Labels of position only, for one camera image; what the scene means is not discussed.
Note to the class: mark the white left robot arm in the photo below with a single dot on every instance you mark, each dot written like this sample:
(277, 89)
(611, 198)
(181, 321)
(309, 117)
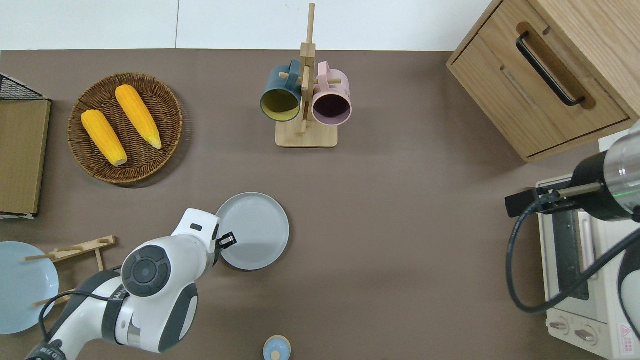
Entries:
(165, 275)

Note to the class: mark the brown table mat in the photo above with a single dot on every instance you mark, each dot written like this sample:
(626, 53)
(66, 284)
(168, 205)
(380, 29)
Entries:
(400, 225)

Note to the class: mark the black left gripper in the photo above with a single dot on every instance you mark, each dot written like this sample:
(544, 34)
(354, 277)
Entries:
(216, 250)

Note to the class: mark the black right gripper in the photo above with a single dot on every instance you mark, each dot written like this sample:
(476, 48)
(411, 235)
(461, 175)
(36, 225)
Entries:
(557, 202)

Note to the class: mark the brown wicker basket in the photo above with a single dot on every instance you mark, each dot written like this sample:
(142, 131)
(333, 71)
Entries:
(165, 110)

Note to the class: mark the wooden mug tree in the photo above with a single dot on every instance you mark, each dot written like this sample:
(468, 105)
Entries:
(307, 135)

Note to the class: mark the wooden dish rack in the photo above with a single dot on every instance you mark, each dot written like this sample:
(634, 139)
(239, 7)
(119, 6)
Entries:
(82, 247)

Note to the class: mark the pink mug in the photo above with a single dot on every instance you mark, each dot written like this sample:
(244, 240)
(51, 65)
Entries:
(332, 90)

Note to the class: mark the light blue plate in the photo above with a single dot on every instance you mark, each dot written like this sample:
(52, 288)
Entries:
(22, 290)

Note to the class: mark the wooden cabinet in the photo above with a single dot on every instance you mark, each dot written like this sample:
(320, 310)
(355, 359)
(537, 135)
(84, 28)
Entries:
(500, 90)

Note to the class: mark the small blue dome knob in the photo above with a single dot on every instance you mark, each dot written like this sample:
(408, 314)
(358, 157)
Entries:
(276, 347)

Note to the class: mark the wooden board lid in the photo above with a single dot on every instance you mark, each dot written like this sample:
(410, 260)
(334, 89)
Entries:
(20, 160)

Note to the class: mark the yellow corn cob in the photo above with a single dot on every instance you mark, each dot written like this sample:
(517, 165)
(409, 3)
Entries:
(104, 137)
(137, 115)

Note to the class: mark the white toaster oven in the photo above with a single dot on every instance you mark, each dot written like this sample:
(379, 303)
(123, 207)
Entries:
(565, 310)

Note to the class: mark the gray plate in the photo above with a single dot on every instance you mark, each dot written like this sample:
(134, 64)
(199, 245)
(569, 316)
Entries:
(260, 230)

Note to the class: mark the dark teal mug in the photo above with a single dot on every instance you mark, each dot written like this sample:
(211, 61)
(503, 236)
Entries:
(280, 87)

